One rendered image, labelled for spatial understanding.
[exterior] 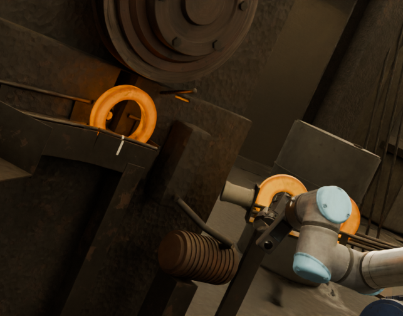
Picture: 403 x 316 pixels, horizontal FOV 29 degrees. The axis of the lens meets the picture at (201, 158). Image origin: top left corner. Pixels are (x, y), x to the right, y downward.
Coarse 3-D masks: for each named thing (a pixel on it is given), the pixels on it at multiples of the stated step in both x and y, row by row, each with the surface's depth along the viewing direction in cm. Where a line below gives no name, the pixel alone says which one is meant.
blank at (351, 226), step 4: (348, 196) 228; (352, 200) 226; (352, 204) 226; (356, 204) 227; (352, 208) 226; (356, 208) 226; (352, 212) 227; (356, 212) 227; (352, 216) 227; (356, 216) 227; (348, 220) 227; (352, 220) 227; (356, 220) 227; (344, 224) 227; (348, 224) 227; (352, 224) 227; (356, 224) 227; (340, 228) 227; (344, 228) 227; (348, 228) 227; (352, 228) 227; (356, 228) 227; (348, 232) 227; (352, 232) 227
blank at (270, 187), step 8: (272, 176) 227; (280, 176) 225; (288, 176) 225; (264, 184) 225; (272, 184) 225; (280, 184) 225; (288, 184) 225; (296, 184) 225; (264, 192) 225; (272, 192) 225; (288, 192) 226; (296, 192) 226; (256, 200) 226; (264, 200) 226; (256, 208) 226
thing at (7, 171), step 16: (0, 112) 172; (16, 112) 170; (0, 128) 171; (16, 128) 170; (32, 128) 169; (48, 128) 168; (0, 144) 171; (16, 144) 170; (32, 144) 169; (0, 160) 170; (16, 160) 170; (32, 160) 169; (0, 176) 160; (16, 176) 164; (32, 176) 169
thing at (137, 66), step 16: (96, 0) 196; (112, 0) 191; (256, 0) 215; (112, 16) 193; (112, 32) 195; (240, 32) 216; (128, 48) 199; (128, 64) 200; (144, 64) 203; (160, 80) 207; (176, 80) 210
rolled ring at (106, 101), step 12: (108, 96) 203; (120, 96) 204; (132, 96) 206; (144, 96) 208; (96, 108) 203; (108, 108) 204; (144, 108) 210; (96, 120) 203; (144, 120) 212; (156, 120) 213; (144, 132) 212
